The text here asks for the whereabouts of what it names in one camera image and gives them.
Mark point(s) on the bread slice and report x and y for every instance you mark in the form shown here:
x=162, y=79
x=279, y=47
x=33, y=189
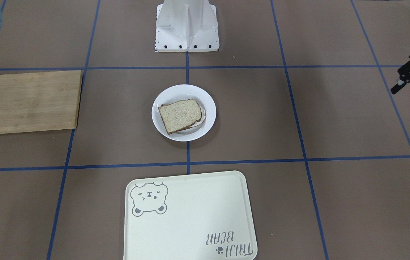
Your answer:
x=180, y=115
x=196, y=126

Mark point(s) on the white round plate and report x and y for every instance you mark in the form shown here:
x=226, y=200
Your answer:
x=179, y=92

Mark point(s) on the wooden cutting board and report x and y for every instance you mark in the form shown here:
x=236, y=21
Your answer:
x=40, y=101

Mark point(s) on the cream bear serving tray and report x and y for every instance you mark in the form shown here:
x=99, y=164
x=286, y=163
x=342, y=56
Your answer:
x=202, y=216

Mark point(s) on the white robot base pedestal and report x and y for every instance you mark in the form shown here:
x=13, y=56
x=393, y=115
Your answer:
x=186, y=26

